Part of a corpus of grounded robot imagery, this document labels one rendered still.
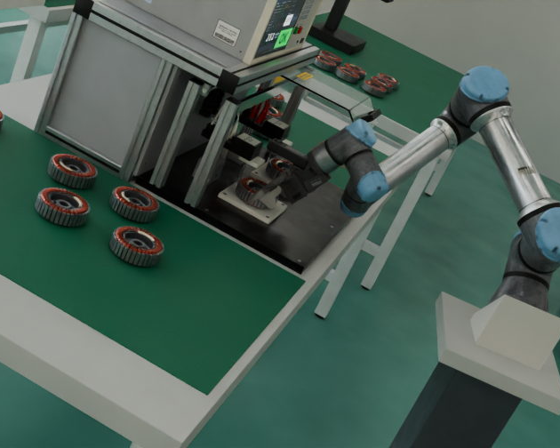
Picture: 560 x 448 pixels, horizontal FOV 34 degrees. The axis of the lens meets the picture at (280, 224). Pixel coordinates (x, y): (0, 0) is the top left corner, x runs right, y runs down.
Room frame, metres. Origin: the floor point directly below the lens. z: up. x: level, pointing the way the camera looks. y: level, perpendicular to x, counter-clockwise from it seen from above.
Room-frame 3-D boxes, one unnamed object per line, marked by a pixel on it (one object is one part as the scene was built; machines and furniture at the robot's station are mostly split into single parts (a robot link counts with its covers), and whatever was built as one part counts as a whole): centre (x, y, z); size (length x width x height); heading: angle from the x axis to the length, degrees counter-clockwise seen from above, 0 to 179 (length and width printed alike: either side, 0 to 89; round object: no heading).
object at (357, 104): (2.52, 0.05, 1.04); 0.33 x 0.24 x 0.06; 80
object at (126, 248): (1.73, 0.25, 0.77); 0.11 x 0.11 x 0.04
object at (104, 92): (2.09, 0.52, 0.91); 0.28 x 0.03 x 0.32; 80
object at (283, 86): (2.36, 0.17, 1.03); 0.62 x 0.01 x 0.03; 170
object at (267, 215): (2.23, 0.09, 0.78); 0.15 x 0.15 x 0.01; 80
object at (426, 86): (4.72, -0.13, 0.37); 1.85 x 1.10 x 0.75; 170
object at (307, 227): (2.35, 0.08, 0.76); 0.64 x 0.47 x 0.02; 170
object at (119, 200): (1.92, 0.32, 0.77); 0.11 x 0.11 x 0.04
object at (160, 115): (2.39, 0.32, 0.92); 0.66 x 0.01 x 0.30; 170
